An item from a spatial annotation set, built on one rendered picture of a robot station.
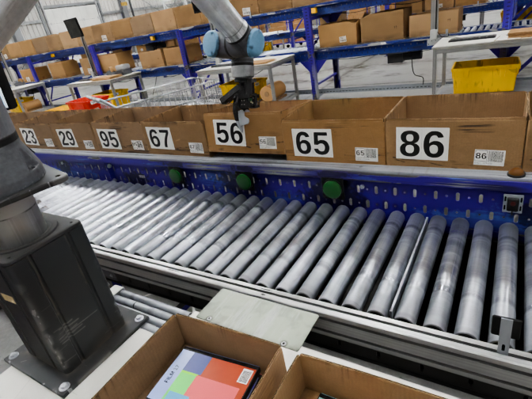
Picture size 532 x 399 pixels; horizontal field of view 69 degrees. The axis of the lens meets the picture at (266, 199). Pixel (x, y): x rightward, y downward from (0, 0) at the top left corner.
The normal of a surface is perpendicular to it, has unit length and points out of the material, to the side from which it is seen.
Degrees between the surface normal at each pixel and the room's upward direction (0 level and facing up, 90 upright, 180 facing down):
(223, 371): 0
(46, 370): 0
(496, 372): 90
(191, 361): 0
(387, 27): 90
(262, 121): 84
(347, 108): 90
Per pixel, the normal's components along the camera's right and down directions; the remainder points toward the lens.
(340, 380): -0.47, 0.45
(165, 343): 0.86, 0.09
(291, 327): -0.17, -0.88
